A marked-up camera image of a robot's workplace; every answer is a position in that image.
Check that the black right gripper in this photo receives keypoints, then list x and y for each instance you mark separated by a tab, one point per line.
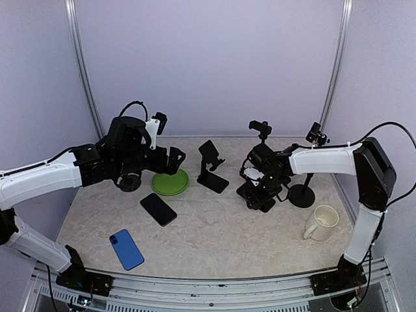
255	197

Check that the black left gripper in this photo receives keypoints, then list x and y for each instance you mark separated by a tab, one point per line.
172	164

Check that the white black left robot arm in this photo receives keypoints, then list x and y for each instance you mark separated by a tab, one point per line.
129	148

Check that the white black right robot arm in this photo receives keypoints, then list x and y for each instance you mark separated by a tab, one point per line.
271	170

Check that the black folding phone stand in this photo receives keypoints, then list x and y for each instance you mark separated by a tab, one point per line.
210	161

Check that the black tall round-base stand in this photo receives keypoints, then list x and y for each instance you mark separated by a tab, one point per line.
303	196

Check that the black phone purple edge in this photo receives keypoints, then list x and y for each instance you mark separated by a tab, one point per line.
160	211

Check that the black round-base clamp stand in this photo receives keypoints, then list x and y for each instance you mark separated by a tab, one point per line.
263	128

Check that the blue phone face down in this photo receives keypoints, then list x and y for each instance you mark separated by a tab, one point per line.
126	250

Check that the green plate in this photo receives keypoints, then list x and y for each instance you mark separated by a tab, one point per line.
170	185

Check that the cream ceramic mug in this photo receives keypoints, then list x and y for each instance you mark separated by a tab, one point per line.
321	223

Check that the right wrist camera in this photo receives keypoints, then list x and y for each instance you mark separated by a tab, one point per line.
251	175

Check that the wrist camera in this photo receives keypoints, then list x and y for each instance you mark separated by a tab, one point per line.
155	126
251	175

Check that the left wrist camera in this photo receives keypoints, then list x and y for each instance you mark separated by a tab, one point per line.
155	126

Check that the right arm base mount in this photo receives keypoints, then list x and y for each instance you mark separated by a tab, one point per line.
346	275

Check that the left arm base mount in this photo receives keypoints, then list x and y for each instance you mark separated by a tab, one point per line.
76	277

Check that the front aluminium rail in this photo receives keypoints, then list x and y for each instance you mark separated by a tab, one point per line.
293	292

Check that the left aluminium frame post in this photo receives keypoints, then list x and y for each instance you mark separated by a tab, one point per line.
71	13

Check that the aluminium frame post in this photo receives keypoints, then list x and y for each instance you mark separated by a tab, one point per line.
71	13
342	38

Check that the right aluminium frame post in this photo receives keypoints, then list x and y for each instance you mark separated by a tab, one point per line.
342	38

